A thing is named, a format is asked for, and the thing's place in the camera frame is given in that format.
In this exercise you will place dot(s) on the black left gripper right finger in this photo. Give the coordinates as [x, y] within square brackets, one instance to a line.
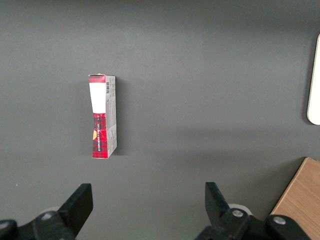
[217, 207]

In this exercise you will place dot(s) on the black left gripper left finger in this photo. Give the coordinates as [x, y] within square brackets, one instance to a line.
[75, 210]

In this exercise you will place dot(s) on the wooden drawer cabinet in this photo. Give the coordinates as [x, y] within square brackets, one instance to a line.
[302, 195]

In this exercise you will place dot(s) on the red plaid cardboard box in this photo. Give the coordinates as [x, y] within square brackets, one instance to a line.
[100, 120]

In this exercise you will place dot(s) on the cream rectangular tray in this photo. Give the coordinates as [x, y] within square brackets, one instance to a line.
[315, 87]

